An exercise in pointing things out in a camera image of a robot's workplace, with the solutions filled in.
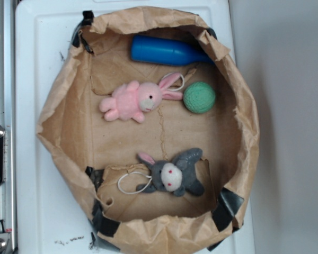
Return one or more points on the grey plush bunny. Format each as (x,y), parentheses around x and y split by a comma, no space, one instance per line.
(176,177)

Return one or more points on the pink plush bunny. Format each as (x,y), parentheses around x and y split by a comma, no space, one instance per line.
(132,100)

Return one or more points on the aluminium frame rail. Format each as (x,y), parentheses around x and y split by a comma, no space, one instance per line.
(8,220)

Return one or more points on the brown paper bag bin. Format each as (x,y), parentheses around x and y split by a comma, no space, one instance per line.
(97,159)

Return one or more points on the green crocheted ball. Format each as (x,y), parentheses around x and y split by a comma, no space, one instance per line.
(199,97)

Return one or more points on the white plastic tray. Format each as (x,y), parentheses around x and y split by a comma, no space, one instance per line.
(50,220)

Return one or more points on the blue plastic bottle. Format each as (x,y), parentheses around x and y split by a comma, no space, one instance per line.
(165,51)

